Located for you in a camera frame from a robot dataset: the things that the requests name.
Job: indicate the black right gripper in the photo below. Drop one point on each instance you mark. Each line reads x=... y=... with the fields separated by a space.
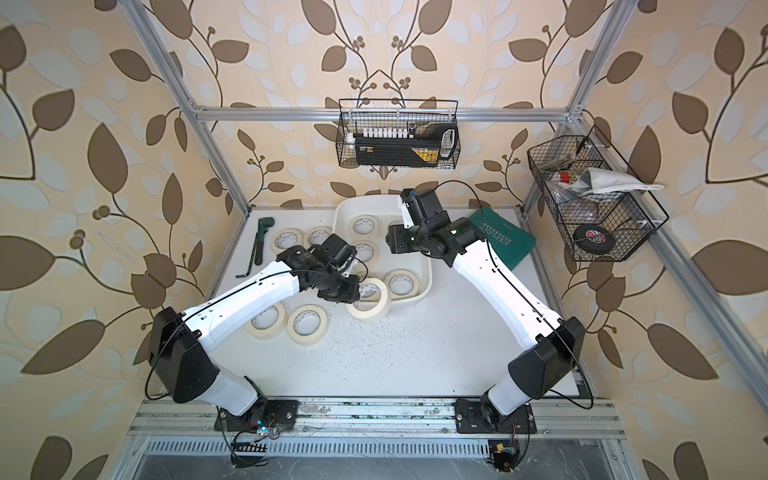
x=398 y=239

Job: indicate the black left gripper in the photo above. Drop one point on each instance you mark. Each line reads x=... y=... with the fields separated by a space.
x=356 y=297

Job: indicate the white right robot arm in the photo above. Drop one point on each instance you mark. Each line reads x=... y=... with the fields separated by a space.
x=549 y=344

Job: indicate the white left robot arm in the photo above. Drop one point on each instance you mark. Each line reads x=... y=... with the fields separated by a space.
x=180 y=343

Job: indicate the white plastic storage box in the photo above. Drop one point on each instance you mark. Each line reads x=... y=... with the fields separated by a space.
x=386 y=209

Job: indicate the black yellow box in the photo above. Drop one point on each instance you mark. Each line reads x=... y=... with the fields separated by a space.
x=397 y=152

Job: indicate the green pipe wrench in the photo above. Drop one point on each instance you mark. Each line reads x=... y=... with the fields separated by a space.
x=264 y=224

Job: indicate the green tool case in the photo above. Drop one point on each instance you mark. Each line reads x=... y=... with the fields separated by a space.
x=511 y=243

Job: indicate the black round disc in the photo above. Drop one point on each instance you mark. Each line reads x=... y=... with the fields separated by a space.
x=594 y=239

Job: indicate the grey cloth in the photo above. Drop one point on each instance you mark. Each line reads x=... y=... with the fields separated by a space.
x=596 y=181

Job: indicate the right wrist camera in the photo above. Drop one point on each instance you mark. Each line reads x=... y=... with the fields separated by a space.
x=422 y=209

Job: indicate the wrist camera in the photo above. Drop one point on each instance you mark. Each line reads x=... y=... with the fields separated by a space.
x=422 y=209
x=335 y=253

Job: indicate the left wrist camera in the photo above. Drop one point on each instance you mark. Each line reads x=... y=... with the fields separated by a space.
x=335 y=253

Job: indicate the black wire basket rear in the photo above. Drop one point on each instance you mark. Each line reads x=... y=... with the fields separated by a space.
x=423 y=119

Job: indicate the black wire basket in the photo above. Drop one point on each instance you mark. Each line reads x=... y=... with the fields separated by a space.
x=632 y=217
x=423 y=119

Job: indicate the black wire basket right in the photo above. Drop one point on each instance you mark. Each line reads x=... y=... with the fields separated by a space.
x=632 y=217

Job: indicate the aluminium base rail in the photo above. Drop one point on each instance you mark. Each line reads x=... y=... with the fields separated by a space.
x=384 y=417

